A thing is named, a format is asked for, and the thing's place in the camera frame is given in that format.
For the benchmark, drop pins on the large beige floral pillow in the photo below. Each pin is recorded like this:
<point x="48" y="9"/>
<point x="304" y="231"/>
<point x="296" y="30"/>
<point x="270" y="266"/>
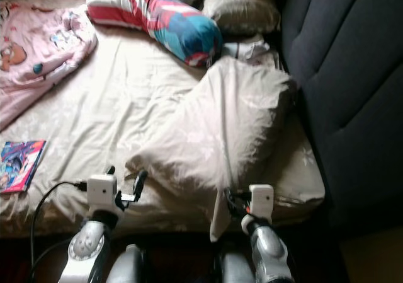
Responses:
<point x="220" y="125"/>

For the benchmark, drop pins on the colourful comic book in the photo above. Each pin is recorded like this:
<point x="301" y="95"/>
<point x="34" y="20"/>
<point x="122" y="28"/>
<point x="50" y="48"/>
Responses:
<point x="22" y="166"/>

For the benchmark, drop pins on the pink cartoon print blanket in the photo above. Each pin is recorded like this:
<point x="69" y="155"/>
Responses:
<point x="38" y="43"/>

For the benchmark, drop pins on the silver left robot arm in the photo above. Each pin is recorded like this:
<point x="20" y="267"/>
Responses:
<point x="85" y="248"/>

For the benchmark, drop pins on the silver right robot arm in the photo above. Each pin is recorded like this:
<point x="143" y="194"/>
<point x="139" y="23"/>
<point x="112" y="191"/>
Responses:
<point x="267" y="248"/>

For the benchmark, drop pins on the silver robot right leg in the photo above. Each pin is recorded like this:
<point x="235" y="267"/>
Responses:
<point x="236" y="270"/>

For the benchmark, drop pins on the beige floral bed sheet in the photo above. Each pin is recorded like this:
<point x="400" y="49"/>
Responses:
<point x="119" y="106"/>

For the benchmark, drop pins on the red blue striped pillow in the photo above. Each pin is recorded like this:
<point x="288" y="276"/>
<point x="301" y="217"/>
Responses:
<point x="164" y="18"/>

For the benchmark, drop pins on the small white printed cloth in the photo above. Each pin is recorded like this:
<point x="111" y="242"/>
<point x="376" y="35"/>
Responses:
<point x="252" y="46"/>

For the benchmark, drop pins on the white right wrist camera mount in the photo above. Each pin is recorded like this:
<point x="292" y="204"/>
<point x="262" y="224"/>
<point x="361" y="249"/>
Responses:
<point x="261" y="200"/>

